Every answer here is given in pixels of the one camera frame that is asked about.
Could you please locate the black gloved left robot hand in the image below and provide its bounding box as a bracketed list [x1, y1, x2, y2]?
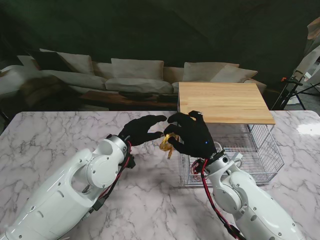
[117, 114, 168, 147]

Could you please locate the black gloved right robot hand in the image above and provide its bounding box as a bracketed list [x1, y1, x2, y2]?
[163, 110, 219, 160]

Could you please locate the yellow network cable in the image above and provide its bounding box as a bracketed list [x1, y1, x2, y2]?
[159, 133, 179, 160]

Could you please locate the white wire mesh drawer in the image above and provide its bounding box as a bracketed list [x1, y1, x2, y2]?
[179, 149, 272, 188]

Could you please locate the white power strip with cord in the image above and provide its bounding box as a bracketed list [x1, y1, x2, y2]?
[213, 141, 244, 169]

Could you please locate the beige sofa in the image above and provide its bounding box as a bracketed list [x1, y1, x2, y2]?
[0, 48, 267, 101]

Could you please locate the dark wooden coffee table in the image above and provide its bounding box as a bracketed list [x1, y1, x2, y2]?
[79, 90, 179, 110]

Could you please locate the beige sofa pillow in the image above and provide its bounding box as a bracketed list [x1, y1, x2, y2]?
[110, 58, 165, 81]
[183, 61, 240, 83]
[211, 65, 259, 84]
[56, 51, 95, 75]

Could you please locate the dark sofa pillow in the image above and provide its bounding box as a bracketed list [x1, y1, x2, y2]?
[27, 49, 72, 72]

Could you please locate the black tripod stand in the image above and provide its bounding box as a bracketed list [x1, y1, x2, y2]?
[271, 76, 320, 111]

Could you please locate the white draped cover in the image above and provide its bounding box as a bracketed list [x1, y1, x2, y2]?
[291, 18, 320, 85]

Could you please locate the left arm red black cable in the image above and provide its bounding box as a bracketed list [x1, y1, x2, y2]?
[91, 141, 133, 215]

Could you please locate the arm red black cable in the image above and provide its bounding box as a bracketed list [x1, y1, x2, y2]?
[201, 158, 247, 240]
[91, 141, 133, 215]

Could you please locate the right arm red black cable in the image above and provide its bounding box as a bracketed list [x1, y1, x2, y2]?
[201, 158, 247, 240]

